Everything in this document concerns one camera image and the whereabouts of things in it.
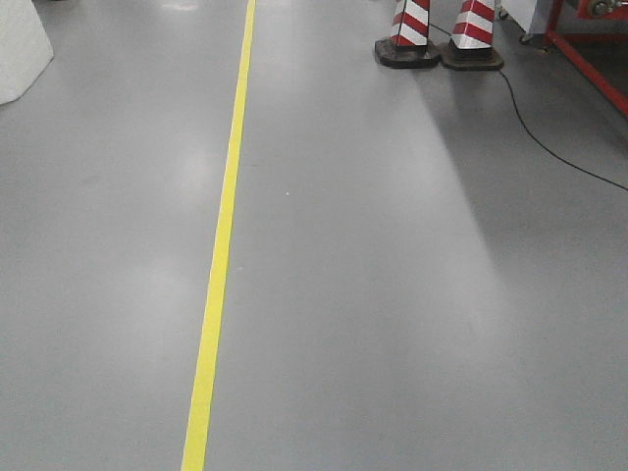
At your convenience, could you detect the left red-white traffic cone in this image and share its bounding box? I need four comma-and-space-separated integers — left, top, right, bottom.
374, 0, 441, 69

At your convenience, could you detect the red-white traffic cone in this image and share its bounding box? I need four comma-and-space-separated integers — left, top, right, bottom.
439, 0, 503, 71
374, 0, 441, 69

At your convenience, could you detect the right red-white traffic cone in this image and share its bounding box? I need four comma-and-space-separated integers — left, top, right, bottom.
439, 0, 503, 71

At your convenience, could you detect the white wheeled panel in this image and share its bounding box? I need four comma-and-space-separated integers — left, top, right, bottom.
497, 0, 553, 44

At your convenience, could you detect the black floor cable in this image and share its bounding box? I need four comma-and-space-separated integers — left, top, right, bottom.
429, 22, 628, 193

